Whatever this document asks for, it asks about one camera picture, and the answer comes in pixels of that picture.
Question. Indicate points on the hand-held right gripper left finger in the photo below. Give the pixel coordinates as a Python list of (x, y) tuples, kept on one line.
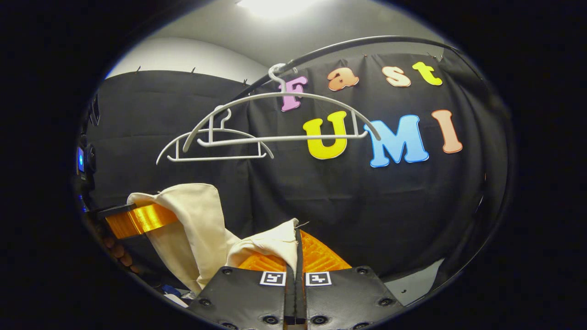
[(247, 298)]

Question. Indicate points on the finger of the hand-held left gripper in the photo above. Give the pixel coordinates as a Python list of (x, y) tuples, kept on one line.
[(137, 221)]

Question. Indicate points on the white flat panel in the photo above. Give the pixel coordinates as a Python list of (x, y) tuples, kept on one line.
[(412, 277)]

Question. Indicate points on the white plastic clothes hanger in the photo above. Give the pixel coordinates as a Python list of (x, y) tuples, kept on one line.
[(215, 158), (284, 138)]

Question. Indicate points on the black backdrop cloth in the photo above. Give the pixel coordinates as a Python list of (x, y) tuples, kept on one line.
[(321, 206)]

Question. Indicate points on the black clothes rail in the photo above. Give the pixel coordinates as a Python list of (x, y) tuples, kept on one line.
[(390, 37)]

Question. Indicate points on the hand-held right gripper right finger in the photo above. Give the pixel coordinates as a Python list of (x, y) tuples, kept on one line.
[(348, 298)]

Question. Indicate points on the cream button-up shirt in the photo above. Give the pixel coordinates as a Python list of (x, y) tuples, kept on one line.
[(202, 220)]

